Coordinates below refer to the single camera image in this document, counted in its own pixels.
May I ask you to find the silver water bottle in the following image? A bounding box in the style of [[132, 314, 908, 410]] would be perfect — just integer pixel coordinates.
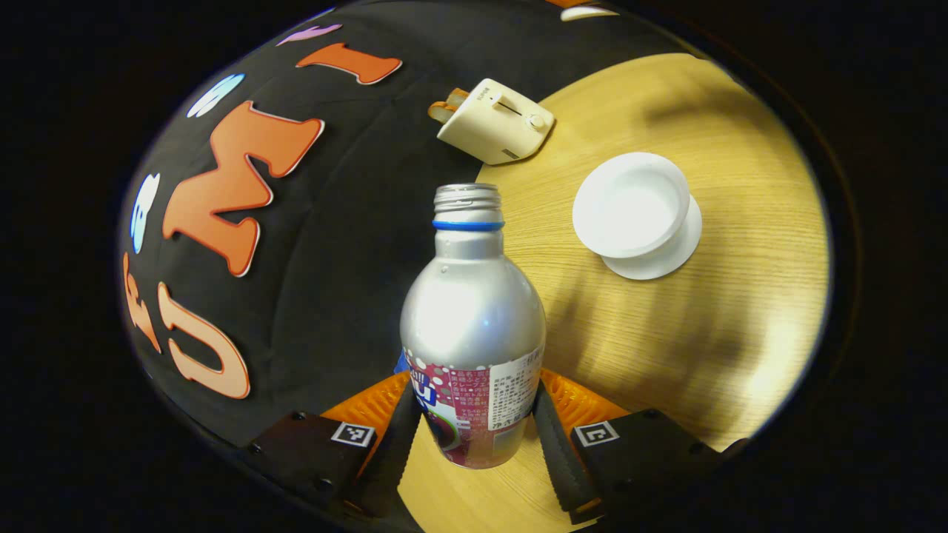
[[400, 183, 547, 470]]

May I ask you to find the white saucer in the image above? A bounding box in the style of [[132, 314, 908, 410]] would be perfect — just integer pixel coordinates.
[[601, 194, 703, 281]]

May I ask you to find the white toaster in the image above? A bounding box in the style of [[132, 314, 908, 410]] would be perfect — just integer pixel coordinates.
[[437, 78, 556, 166]]

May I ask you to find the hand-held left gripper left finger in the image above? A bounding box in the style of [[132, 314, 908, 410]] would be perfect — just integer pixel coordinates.
[[248, 370, 423, 519]]

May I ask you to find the white teacup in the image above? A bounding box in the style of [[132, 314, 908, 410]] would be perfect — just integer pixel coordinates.
[[572, 152, 692, 259]]

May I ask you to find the black backdrop cloth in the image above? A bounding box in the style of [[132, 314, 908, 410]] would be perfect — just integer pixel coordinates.
[[118, 0, 697, 449]]

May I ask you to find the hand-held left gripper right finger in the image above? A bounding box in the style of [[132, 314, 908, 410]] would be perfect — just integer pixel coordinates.
[[532, 368, 749, 526]]

